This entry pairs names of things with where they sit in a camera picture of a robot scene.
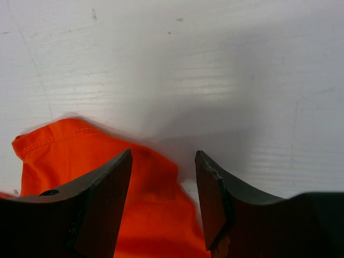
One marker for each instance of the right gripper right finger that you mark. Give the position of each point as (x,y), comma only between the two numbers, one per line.
(240,220)

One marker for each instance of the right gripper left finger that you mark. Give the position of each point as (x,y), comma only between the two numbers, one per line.
(80,218)

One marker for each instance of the orange t-shirt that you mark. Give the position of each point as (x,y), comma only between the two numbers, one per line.
(159,219)

